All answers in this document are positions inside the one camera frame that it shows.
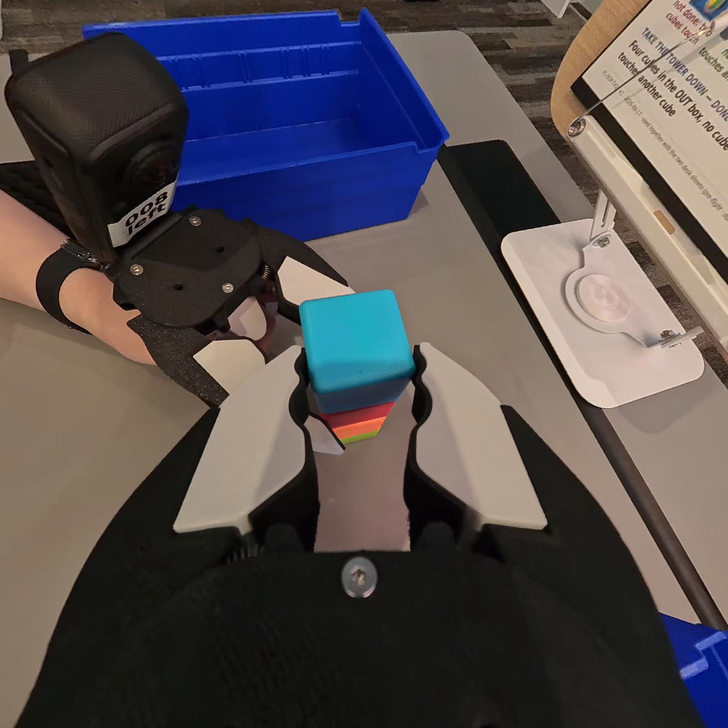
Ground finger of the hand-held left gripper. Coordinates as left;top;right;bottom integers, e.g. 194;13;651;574
273;257;344;304
191;337;274;393

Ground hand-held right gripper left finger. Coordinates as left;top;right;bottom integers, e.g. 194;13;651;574
173;342;319;535

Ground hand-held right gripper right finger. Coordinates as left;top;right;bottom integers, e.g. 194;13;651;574
404;342;547;538

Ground teal magnetic cube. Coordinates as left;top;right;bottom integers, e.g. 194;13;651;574
300;289;416;416

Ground red magnetic cube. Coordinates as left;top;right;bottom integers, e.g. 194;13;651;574
322;408;395;425

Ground blue plastic bin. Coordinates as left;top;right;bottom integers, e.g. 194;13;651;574
658;612;728;728
82;9;450;243

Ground person's left hand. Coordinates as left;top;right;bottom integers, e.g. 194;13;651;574
69;290;160;367

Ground black textured mat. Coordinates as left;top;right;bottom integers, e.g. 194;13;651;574
0;157;58;211

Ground wooden instruction sign board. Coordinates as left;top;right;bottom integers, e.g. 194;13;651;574
550;0;728;342

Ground black wrist strap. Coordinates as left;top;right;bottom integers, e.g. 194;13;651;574
35;242;115;333

